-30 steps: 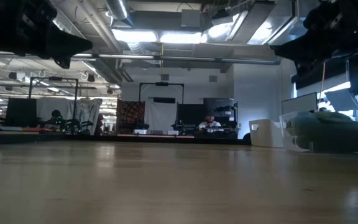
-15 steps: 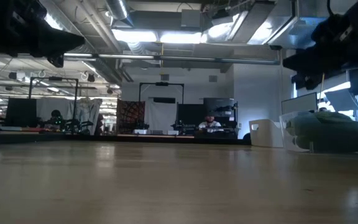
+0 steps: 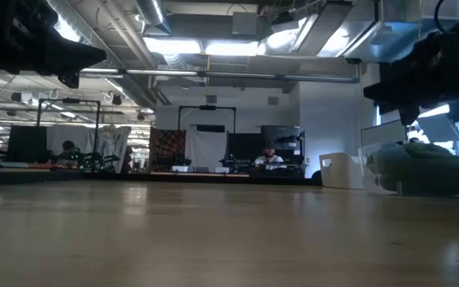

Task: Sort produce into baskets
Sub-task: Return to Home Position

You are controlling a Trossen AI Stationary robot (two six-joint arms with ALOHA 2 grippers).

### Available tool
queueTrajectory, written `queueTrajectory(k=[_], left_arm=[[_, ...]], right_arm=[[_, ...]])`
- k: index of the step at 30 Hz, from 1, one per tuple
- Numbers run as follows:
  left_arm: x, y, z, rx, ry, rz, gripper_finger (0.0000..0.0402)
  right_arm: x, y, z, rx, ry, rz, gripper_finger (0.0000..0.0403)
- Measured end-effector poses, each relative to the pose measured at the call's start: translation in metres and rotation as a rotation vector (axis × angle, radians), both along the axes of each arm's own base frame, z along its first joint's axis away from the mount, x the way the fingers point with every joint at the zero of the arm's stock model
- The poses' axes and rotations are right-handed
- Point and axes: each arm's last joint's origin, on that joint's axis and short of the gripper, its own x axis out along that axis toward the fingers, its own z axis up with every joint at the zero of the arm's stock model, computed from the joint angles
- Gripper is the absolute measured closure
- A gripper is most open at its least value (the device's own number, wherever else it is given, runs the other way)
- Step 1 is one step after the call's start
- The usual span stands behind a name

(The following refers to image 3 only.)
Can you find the grey ceiling box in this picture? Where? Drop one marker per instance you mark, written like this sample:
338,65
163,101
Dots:
244,24

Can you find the grey partition panel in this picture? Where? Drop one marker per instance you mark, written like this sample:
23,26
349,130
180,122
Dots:
385,133

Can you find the patterned wall tapestry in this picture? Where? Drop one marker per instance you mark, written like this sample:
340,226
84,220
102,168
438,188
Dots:
167,145

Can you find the narrow silver ventilation duct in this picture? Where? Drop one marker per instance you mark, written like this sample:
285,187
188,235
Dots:
151,12

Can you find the white backdrop cloth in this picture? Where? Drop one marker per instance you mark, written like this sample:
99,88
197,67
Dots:
201,143

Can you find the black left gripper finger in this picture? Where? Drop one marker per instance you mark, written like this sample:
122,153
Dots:
74,57

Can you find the white plastic basket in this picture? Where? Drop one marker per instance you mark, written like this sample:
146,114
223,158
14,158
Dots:
341,171

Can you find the grey tilted monitor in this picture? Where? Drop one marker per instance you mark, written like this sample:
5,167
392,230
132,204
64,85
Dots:
438,127

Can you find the large silver ventilation duct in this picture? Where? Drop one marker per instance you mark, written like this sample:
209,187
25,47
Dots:
106,52

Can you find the clear plastic container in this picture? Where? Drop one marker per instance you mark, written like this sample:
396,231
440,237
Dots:
363,171

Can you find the pale hanging cloth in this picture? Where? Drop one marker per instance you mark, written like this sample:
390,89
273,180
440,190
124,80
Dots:
110,143

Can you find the person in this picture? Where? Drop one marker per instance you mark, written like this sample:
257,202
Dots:
268,158
68,153

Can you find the black monitor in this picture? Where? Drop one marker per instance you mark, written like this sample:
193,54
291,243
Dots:
26,141

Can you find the black shelf rack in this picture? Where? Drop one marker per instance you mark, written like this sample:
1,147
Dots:
281,133

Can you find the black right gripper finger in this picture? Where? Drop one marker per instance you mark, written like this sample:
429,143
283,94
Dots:
397,89

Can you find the grey horizontal ceiling pipe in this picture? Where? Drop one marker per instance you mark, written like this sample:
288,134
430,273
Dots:
233,75

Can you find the black rig frame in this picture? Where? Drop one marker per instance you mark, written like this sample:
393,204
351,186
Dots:
207,107
70,101

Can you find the ceiling light panel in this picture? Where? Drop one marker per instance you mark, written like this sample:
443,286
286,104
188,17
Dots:
213,48

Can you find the black screen panel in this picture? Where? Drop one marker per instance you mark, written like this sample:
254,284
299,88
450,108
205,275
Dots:
245,145

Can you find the black table frame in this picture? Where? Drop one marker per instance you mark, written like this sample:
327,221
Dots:
134,178

